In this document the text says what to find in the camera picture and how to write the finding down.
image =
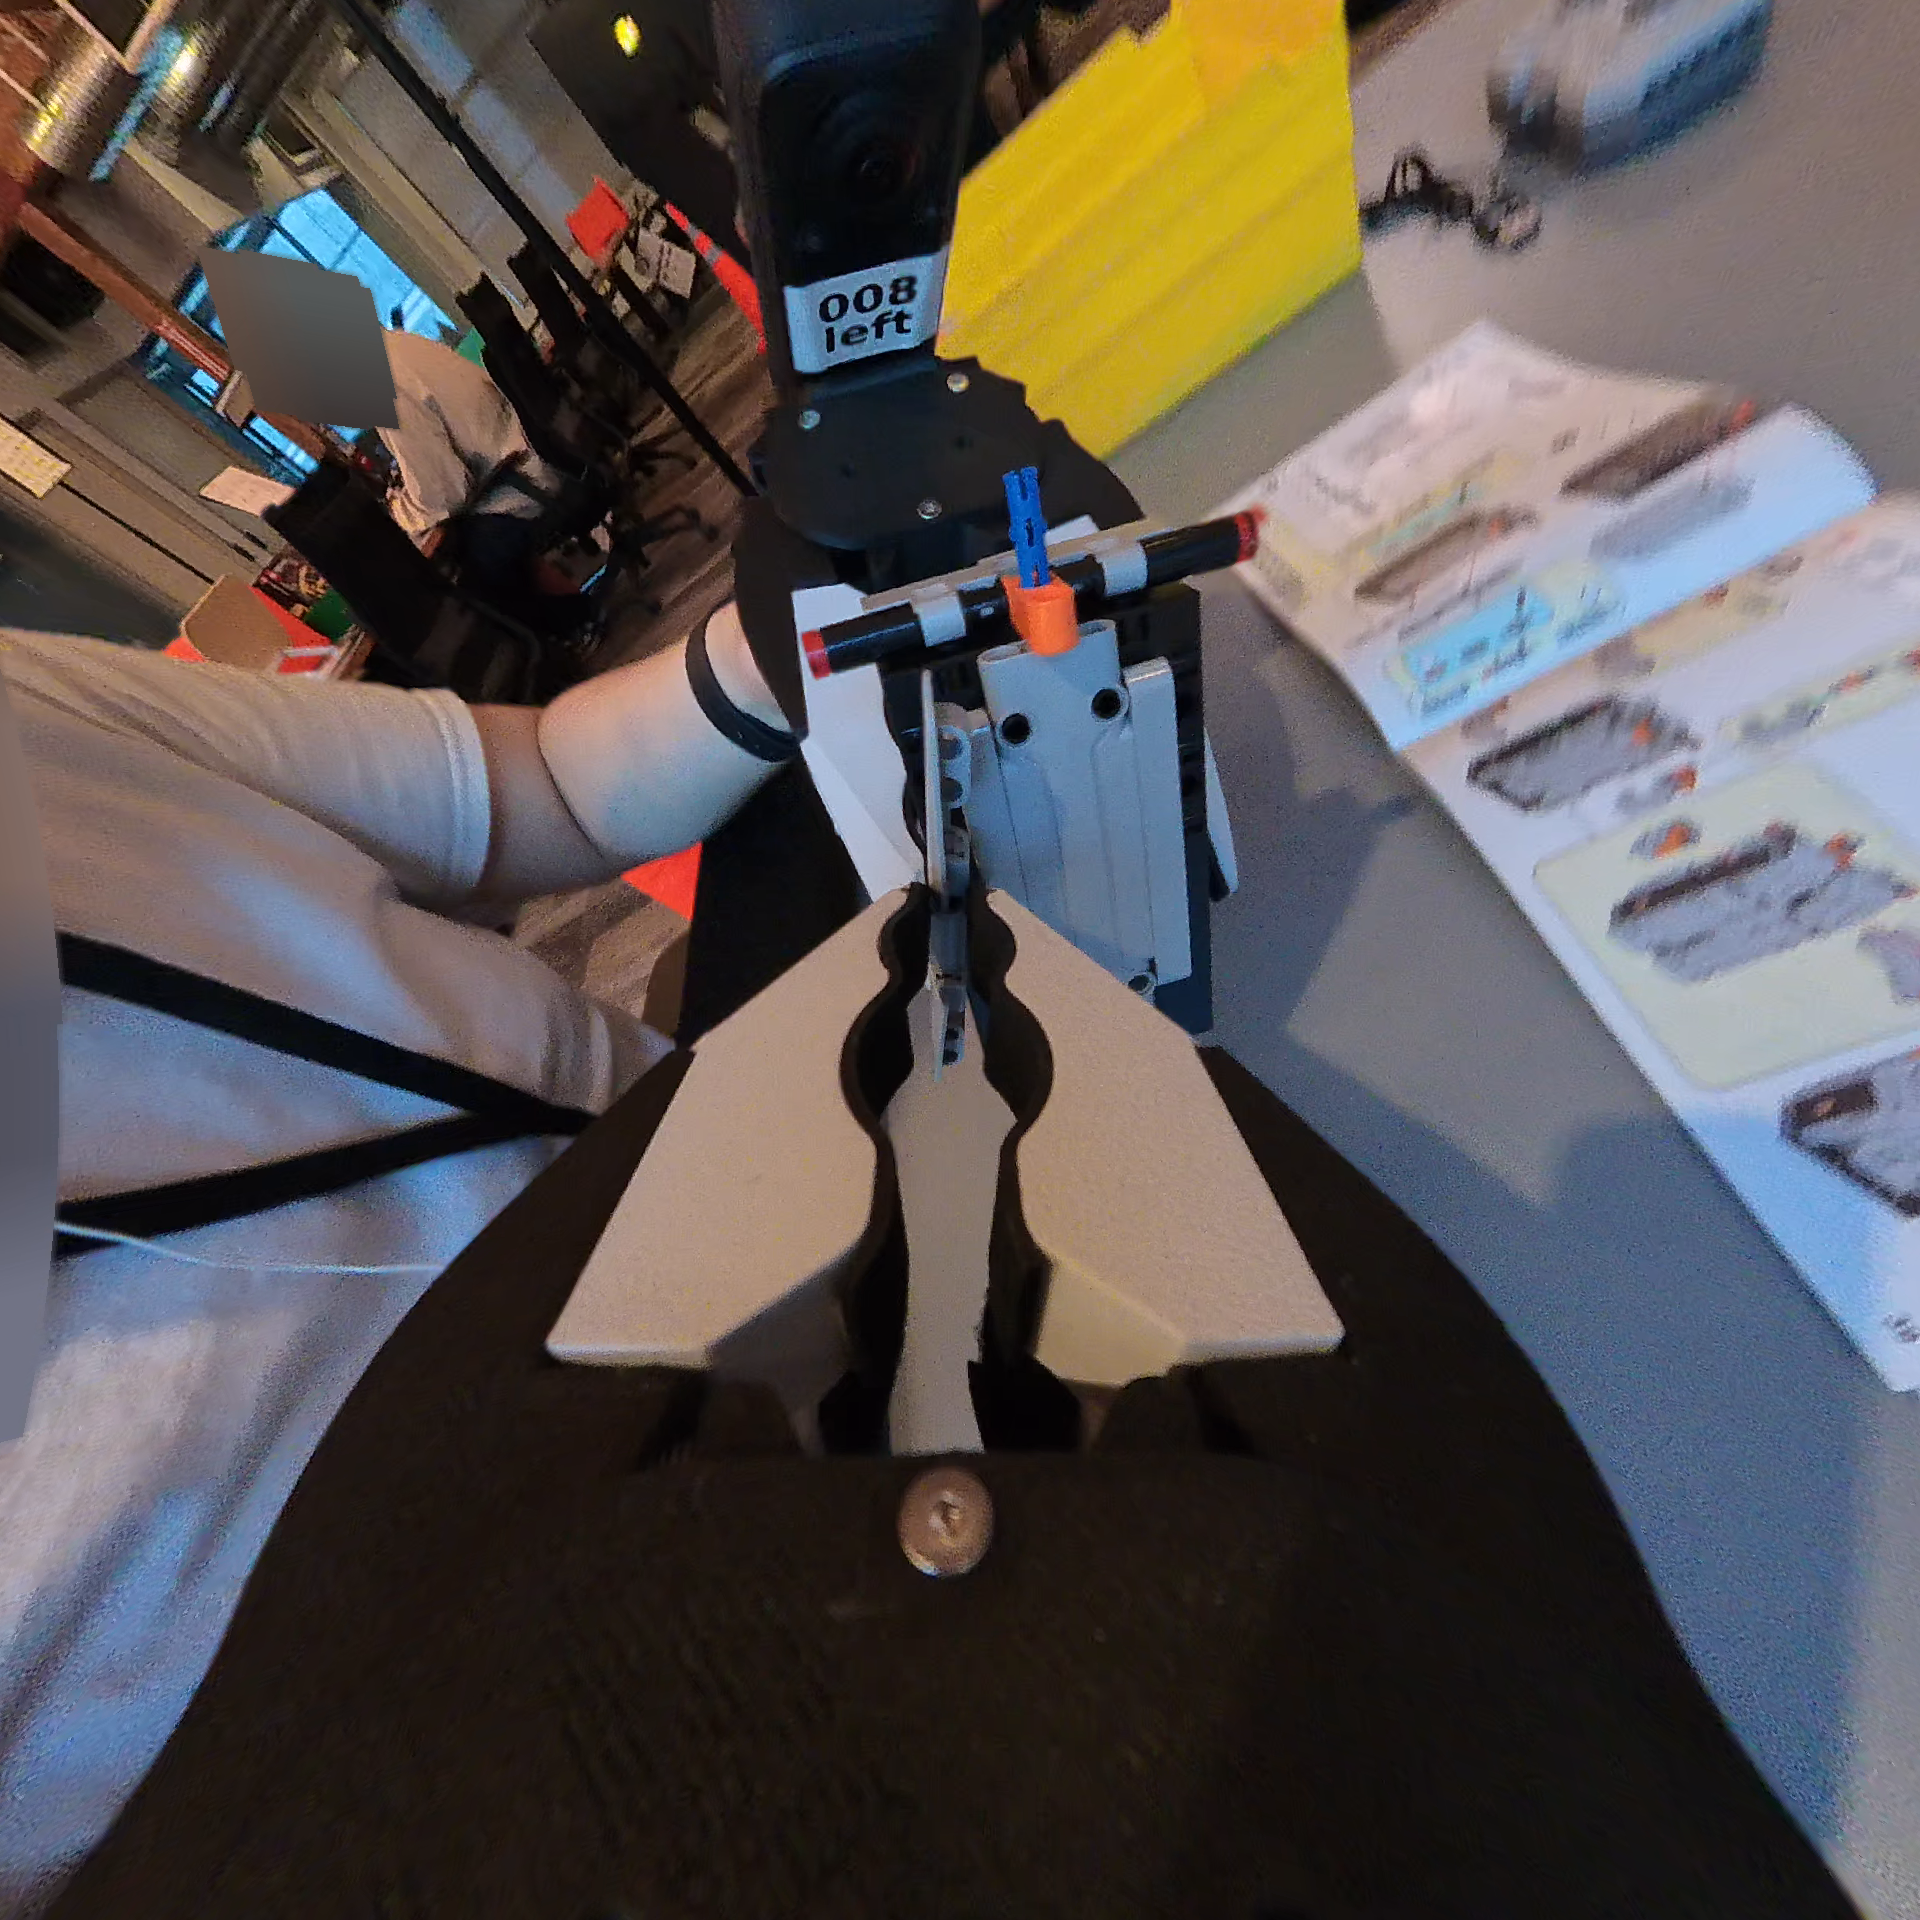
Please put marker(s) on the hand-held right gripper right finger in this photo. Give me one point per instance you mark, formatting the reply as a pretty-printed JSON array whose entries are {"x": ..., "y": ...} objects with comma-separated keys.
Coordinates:
[{"x": 1171, "y": 1200}]

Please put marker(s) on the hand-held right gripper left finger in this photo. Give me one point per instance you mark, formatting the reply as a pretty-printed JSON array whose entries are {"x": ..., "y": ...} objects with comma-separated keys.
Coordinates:
[{"x": 721, "y": 1200}]

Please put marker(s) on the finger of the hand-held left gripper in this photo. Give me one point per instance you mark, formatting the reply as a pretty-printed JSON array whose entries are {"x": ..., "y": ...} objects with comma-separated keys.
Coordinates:
[
  {"x": 1075, "y": 536},
  {"x": 863, "y": 780}
]

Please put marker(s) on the thin grey brick beam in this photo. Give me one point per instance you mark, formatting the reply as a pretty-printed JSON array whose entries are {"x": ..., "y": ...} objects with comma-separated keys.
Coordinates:
[{"x": 944, "y": 780}]

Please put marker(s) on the grey toy brick model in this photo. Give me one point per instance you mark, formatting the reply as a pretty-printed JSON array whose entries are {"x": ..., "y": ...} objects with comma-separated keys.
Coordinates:
[{"x": 1079, "y": 810}]

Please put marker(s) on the grey desk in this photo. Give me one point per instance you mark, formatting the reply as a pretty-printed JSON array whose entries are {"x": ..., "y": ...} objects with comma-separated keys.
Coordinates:
[{"x": 1349, "y": 975}]

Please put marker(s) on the black wristband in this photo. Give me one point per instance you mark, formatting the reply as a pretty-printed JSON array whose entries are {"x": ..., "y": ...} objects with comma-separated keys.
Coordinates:
[{"x": 721, "y": 706}]

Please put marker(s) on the orange red sheet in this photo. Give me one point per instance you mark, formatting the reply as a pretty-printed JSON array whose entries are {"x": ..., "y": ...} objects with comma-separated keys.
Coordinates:
[{"x": 661, "y": 878}]

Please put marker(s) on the yellow plastic bin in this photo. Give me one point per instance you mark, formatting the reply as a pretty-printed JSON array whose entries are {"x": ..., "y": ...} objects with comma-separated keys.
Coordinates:
[{"x": 1171, "y": 224}]

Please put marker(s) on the black office chair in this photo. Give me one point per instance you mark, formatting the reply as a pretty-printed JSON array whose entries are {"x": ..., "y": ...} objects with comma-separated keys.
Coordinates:
[{"x": 389, "y": 570}]

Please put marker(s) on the person's white shirt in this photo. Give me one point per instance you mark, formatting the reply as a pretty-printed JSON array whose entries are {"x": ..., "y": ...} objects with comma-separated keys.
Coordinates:
[{"x": 225, "y": 839}]

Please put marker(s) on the open instruction booklet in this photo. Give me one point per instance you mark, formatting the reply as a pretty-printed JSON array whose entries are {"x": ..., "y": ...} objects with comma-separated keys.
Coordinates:
[{"x": 1651, "y": 780}]

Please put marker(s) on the cardboard box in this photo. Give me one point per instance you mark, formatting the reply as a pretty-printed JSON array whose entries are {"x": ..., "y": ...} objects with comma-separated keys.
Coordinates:
[{"x": 234, "y": 623}]

